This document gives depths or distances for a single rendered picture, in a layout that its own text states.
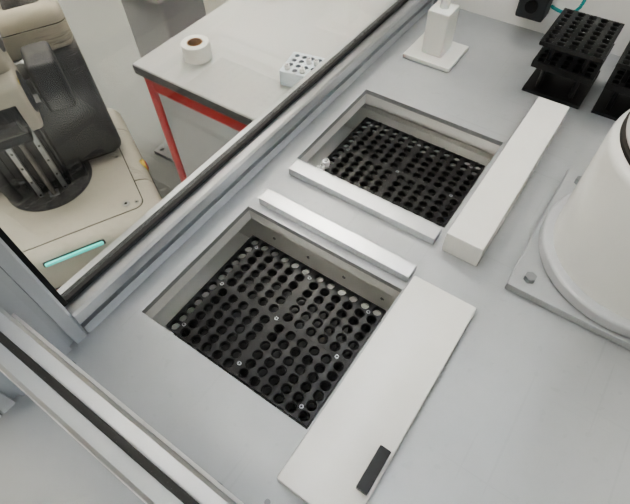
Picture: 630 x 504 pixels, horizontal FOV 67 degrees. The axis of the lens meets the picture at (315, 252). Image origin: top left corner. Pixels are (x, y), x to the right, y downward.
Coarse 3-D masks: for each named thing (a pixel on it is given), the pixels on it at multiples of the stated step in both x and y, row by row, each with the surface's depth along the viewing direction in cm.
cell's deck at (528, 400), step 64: (384, 64) 85; (512, 64) 84; (320, 128) 76; (448, 128) 77; (512, 128) 75; (576, 128) 74; (256, 192) 68; (320, 192) 68; (192, 256) 62; (320, 256) 64; (448, 256) 61; (512, 256) 61; (128, 320) 57; (512, 320) 55; (128, 384) 52; (192, 384) 52; (448, 384) 51; (512, 384) 51; (576, 384) 51; (192, 448) 48; (256, 448) 48; (448, 448) 47; (512, 448) 47; (576, 448) 47
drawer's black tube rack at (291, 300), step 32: (256, 256) 69; (288, 256) 67; (224, 288) 64; (256, 288) 67; (288, 288) 64; (320, 288) 64; (192, 320) 62; (224, 320) 61; (256, 320) 61; (288, 320) 64; (320, 320) 61; (352, 320) 64; (224, 352) 59; (256, 352) 59; (288, 352) 59; (320, 352) 58; (352, 352) 58; (256, 384) 59; (288, 384) 56; (320, 384) 56; (288, 416) 57
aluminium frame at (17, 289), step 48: (432, 0) 95; (384, 48) 86; (336, 96) 79; (240, 144) 66; (192, 192) 62; (0, 240) 41; (144, 240) 58; (0, 288) 43; (48, 288) 49; (96, 288) 54; (0, 336) 39; (48, 336) 51; (144, 432) 35; (192, 480) 33
